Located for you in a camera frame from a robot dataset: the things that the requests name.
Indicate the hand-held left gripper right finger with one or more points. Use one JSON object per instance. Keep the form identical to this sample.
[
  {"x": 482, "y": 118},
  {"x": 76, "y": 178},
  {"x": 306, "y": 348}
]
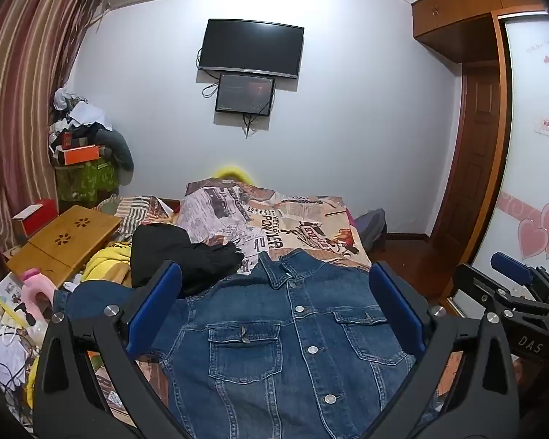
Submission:
[{"x": 393, "y": 304}]

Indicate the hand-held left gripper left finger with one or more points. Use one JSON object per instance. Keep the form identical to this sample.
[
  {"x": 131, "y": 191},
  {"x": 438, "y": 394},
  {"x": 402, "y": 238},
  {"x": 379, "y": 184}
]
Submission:
[{"x": 158, "y": 302}]

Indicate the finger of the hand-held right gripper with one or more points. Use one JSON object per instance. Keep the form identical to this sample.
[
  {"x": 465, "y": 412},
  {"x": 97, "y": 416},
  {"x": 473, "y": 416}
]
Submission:
[
  {"x": 512, "y": 267},
  {"x": 485, "y": 290}
]

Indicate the black garment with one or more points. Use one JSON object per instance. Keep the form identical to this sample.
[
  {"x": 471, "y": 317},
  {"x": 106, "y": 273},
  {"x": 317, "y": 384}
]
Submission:
[{"x": 174, "y": 256}]

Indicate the blue denim jacket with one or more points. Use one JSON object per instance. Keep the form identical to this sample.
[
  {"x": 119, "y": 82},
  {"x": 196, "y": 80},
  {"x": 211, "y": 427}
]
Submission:
[{"x": 283, "y": 356}]

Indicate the yellow cloth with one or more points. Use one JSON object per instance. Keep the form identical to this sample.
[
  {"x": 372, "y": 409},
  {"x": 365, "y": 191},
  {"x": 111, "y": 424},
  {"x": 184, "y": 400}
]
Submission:
[{"x": 107, "y": 260}]

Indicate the dark backpack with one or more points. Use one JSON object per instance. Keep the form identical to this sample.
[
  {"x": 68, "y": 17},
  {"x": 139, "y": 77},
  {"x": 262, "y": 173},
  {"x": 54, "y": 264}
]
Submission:
[{"x": 370, "y": 228}]

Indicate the striped grey cloth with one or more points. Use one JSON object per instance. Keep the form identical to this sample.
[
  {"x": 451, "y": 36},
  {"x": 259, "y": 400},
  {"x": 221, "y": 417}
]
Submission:
[{"x": 130, "y": 215}]

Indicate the newspaper print quilt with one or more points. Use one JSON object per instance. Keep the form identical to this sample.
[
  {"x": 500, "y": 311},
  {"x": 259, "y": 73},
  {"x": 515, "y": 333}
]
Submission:
[{"x": 210, "y": 210}]

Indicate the wooden lap table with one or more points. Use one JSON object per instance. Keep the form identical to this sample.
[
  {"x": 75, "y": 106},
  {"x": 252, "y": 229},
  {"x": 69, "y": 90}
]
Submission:
[{"x": 68, "y": 238}]

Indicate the wooden wardrobe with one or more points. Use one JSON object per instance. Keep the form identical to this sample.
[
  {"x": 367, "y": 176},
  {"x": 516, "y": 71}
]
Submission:
[{"x": 530, "y": 155}]

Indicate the red box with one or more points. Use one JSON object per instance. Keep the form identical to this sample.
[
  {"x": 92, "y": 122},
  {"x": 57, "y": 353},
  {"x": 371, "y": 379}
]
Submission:
[{"x": 39, "y": 219}]

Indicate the yellow round object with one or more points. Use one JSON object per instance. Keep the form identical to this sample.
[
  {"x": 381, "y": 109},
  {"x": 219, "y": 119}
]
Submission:
[{"x": 232, "y": 173}]

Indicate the orange box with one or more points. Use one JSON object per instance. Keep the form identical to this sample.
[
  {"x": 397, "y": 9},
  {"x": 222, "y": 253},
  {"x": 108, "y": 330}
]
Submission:
[{"x": 77, "y": 154}]

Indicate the pile of white cloths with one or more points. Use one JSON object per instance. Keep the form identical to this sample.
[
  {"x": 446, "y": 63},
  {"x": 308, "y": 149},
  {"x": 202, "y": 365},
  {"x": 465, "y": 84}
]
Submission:
[{"x": 84, "y": 112}]

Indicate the striped red curtain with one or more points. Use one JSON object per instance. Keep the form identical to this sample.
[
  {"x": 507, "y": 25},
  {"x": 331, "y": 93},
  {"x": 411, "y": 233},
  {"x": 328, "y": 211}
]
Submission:
[{"x": 23, "y": 100}]

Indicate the small black wall monitor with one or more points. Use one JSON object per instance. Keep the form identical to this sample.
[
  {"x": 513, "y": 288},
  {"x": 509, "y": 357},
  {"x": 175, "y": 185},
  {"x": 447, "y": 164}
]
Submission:
[{"x": 245, "y": 95}]

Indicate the black wall television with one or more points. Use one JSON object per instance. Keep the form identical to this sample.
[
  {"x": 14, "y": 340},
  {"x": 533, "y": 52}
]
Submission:
[{"x": 250, "y": 48}]

